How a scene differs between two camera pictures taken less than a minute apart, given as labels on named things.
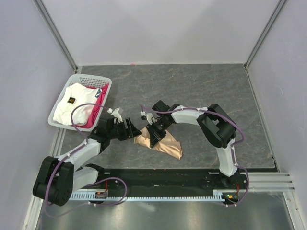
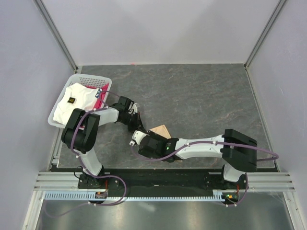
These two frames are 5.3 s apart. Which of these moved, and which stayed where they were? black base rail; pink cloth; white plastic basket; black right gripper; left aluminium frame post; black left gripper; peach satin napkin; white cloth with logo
Moved: peach satin napkin; black right gripper; black left gripper
Stayed: pink cloth; white plastic basket; black base rail; left aluminium frame post; white cloth with logo
